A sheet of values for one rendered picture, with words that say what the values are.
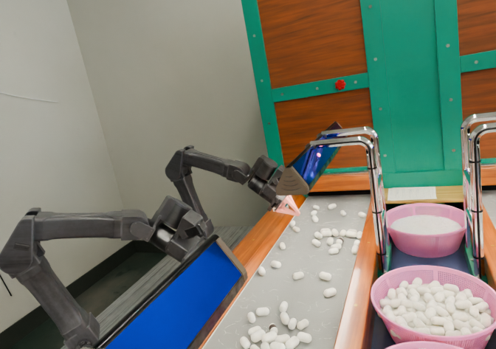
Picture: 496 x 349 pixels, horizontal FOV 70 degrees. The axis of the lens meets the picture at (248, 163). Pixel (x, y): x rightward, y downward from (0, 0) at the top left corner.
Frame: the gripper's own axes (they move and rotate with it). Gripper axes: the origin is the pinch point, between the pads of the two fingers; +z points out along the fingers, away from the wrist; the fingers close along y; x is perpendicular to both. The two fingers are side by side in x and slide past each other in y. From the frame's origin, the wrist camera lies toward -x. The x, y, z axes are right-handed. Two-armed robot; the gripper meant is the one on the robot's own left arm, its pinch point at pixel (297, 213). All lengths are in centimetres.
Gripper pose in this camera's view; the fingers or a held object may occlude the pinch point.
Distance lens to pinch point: 123.8
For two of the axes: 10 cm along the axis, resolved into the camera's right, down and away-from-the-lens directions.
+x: -4.5, 7.7, 4.5
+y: 4.0, -2.7, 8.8
